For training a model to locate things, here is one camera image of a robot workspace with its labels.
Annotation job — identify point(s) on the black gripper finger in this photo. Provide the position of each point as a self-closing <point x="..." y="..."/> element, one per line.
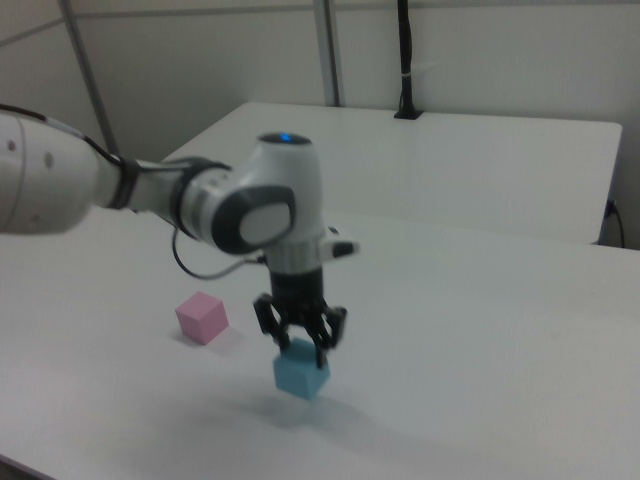
<point x="330" y="327"/>
<point x="272" y="320"/>

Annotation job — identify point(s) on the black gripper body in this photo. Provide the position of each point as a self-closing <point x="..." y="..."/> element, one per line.
<point x="297" y="290"/>

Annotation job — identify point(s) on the blue foam cube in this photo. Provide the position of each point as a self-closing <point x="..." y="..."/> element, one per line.
<point x="300" y="377"/>

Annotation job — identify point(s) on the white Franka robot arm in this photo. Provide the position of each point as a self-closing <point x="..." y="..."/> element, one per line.
<point x="280" y="170"/>

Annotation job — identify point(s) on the pink foam cube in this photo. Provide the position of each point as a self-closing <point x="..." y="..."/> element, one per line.
<point x="200" y="320"/>

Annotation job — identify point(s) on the white side table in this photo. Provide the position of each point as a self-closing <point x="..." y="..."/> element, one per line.
<point x="450" y="165"/>

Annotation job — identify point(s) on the grey metal partition post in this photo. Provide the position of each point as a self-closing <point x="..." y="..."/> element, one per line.
<point x="87" y="70"/>
<point x="329" y="50"/>

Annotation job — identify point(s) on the black camera pole with base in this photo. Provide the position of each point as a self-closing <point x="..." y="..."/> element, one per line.
<point x="406" y="60"/>

